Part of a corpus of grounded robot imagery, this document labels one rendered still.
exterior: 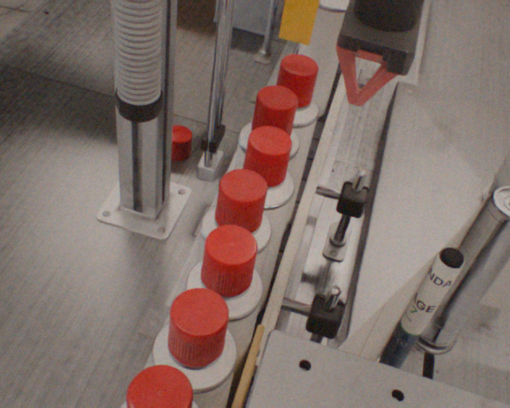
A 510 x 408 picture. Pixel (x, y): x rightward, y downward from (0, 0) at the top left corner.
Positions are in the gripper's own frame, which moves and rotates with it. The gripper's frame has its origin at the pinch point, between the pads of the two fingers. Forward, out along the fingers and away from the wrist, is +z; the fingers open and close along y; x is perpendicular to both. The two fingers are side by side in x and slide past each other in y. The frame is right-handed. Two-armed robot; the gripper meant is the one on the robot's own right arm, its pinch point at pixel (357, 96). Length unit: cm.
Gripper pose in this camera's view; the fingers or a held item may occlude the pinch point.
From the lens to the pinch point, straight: 63.0
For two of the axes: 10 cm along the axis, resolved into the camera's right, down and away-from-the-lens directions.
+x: -9.6, -2.9, 0.8
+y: 2.6, -6.9, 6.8
